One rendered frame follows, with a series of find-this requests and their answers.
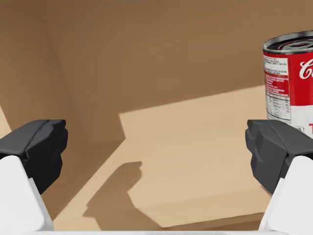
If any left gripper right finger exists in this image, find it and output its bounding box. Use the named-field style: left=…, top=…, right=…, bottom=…
left=245, top=119, right=313, bottom=232

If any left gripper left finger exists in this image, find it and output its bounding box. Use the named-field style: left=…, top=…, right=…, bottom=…
left=0, top=119, right=69, bottom=232

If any red and white can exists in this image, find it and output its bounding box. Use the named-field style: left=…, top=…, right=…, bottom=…
left=262, top=29, right=313, bottom=139

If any pale wooden shelf unit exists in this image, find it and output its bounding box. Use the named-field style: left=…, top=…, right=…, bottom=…
left=0, top=0, right=313, bottom=232

